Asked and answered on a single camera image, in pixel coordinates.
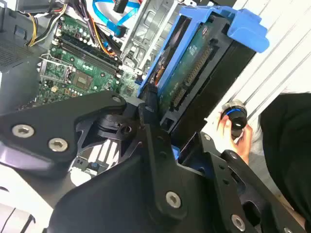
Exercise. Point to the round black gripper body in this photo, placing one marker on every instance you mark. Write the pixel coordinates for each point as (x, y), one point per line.
(109, 206)

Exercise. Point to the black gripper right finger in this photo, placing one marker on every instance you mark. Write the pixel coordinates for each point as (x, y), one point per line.
(226, 184)

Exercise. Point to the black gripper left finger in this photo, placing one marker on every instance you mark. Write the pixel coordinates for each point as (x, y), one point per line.
(43, 126)

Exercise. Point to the hard disk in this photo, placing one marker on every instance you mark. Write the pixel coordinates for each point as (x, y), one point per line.
(194, 60)

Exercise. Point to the person's hand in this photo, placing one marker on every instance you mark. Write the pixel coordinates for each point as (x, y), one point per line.
(241, 148)

